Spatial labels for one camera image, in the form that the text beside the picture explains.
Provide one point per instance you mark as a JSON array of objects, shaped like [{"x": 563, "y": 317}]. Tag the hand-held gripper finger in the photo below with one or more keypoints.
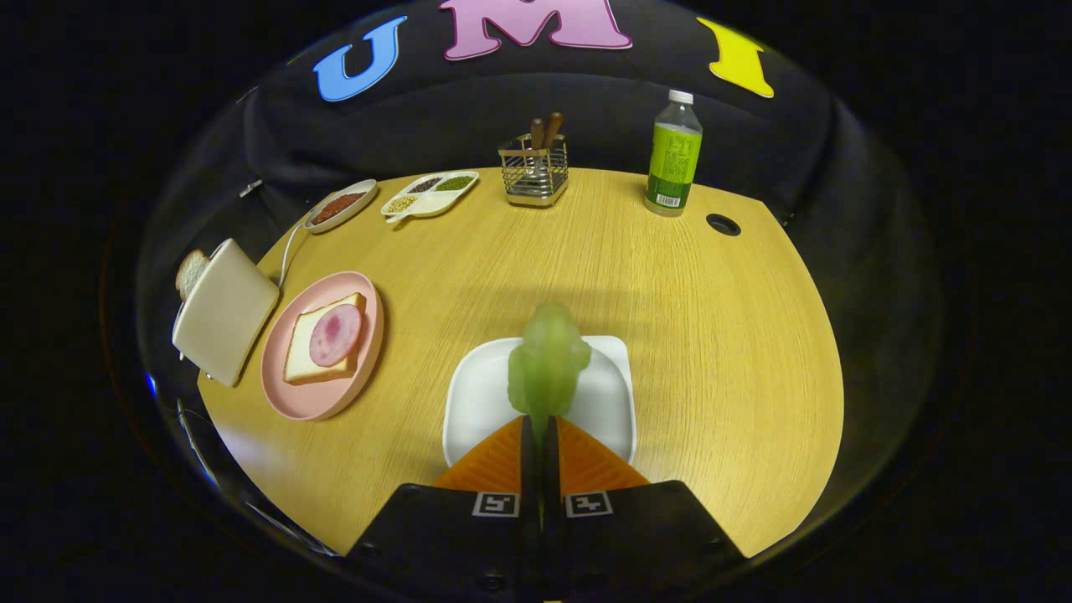
[
  {"x": 529, "y": 536},
  {"x": 550, "y": 536}
]

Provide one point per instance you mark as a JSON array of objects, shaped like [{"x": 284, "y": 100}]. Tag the green lettuce leaf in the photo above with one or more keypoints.
[{"x": 548, "y": 360}]

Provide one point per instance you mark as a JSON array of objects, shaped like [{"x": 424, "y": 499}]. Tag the plain bread slice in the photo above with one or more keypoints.
[{"x": 191, "y": 270}]

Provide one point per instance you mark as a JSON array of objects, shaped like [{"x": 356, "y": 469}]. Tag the white square plate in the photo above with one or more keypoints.
[{"x": 477, "y": 410}]

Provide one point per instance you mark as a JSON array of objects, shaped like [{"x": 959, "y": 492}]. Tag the pink round plate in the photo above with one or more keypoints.
[{"x": 318, "y": 402}]

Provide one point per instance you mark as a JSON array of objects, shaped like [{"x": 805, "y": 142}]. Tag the pink ham slice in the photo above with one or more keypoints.
[{"x": 335, "y": 335}]

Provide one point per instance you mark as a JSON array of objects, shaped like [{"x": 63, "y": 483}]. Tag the bread slice under ham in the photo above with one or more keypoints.
[{"x": 300, "y": 360}]

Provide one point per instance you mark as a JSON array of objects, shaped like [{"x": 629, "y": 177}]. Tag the white divided bean dish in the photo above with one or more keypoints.
[{"x": 435, "y": 205}]

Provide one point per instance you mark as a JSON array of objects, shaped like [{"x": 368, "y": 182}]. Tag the white toaster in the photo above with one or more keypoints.
[{"x": 226, "y": 314}]

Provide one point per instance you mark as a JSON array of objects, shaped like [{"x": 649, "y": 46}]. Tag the red meat slices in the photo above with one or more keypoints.
[{"x": 337, "y": 207}]

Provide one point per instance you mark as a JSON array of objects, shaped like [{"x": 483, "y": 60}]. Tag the beige round plate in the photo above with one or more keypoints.
[{"x": 369, "y": 188}]

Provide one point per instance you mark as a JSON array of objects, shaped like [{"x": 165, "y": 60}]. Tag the green label drink bottle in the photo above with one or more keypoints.
[{"x": 672, "y": 167}]

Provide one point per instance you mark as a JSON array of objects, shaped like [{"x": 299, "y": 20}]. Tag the black backdrop cloth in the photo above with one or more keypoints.
[{"x": 502, "y": 100}]

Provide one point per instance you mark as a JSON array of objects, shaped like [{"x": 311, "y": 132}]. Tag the silver backdrop clip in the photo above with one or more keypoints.
[{"x": 250, "y": 188}]

